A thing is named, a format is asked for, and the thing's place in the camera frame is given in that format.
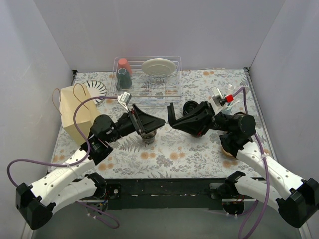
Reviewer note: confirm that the striped black white plate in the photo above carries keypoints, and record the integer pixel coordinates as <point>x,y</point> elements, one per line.
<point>95,88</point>

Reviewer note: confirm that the brown cardboard cup carriers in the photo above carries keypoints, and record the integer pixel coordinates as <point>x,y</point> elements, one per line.
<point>227,153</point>

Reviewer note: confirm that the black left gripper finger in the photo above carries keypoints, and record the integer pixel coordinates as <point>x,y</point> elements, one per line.
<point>149,124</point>
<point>142,117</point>

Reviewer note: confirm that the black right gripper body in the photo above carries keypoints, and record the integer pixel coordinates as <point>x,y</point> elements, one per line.
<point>208,115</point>

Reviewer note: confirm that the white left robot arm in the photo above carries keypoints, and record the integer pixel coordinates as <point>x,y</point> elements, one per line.
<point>39,201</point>

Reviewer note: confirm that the white wire dish rack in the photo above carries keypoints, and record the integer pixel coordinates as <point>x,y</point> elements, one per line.
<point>149,89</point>

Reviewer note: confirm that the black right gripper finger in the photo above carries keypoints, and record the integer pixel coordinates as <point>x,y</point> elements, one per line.
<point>193,124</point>
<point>171,115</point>

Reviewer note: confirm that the cream ceramic plate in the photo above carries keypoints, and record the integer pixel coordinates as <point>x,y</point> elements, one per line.
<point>158,67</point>

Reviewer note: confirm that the dark green mug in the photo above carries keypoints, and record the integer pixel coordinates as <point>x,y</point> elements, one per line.
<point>124,80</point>

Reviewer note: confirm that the blue cup holder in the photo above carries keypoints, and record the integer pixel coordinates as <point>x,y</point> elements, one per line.
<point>227,110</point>

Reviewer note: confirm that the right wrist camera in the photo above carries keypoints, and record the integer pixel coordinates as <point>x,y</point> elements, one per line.
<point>219,101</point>

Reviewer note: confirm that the black coffee cup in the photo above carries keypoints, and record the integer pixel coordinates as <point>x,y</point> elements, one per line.
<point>149,138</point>

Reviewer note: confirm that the floral table mat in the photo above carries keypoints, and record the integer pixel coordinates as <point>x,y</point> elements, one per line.
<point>175,154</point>

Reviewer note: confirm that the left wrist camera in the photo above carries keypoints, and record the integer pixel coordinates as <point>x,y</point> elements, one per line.
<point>124,100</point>

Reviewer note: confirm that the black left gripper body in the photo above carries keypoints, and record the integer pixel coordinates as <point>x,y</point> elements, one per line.
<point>136,121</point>

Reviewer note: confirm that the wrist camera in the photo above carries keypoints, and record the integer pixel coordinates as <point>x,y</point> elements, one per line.
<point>219,101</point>
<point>124,100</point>

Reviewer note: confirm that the pink cup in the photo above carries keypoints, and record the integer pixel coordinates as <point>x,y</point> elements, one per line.
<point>123,63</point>

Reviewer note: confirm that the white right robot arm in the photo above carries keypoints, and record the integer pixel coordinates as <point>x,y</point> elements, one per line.
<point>295,198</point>

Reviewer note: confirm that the stack of black lids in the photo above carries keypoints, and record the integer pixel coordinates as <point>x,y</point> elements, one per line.
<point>189,107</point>

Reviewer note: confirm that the brown paper bag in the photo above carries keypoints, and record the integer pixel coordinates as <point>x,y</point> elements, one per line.
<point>76,120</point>

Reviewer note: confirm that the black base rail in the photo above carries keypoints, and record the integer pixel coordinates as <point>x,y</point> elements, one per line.
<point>163,193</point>

